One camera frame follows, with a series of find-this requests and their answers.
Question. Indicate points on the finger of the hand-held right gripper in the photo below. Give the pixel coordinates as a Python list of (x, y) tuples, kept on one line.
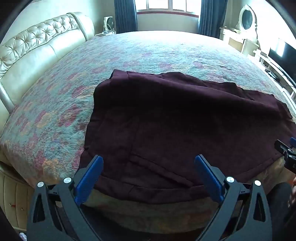
[(286, 157)]

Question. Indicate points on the person's right hand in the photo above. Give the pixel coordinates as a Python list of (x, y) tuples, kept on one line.
[(293, 192)]

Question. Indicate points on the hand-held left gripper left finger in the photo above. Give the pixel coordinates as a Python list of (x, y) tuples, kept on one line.
[(90, 177)]

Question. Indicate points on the blue curtain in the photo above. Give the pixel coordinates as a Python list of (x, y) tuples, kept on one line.
[(211, 18), (124, 16)]

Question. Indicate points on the white fan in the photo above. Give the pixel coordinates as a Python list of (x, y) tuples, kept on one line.
[(108, 23)]

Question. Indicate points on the black television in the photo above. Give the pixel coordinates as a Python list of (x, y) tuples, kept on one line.
[(282, 58)]

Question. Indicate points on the cream dressing table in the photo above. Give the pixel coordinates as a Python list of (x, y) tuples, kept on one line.
[(238, 38)]

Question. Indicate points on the cream padded bed base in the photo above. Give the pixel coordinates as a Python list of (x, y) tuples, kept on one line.
[(11, 199)]

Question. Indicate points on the white television stand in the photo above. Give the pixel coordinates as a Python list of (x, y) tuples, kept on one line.
[(270, 66)]

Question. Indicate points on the oval vanity mirror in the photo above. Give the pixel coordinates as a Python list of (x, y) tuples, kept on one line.
[(247, 16)]

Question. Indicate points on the dark maroon pants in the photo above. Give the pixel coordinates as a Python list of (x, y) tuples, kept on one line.
[(173, 127)]

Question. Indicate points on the floral bed blanket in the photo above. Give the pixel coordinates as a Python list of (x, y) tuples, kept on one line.
[(69, 81)]

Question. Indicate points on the window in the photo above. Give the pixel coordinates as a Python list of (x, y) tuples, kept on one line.
[(168, 5)]

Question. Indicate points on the cream tufted leather headboard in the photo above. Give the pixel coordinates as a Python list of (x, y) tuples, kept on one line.
[(34, 46)]

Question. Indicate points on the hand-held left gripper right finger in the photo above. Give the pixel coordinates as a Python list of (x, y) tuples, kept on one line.
[(209, 178)]

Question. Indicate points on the bedside table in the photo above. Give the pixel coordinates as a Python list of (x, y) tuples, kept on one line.
[(104, 34)]

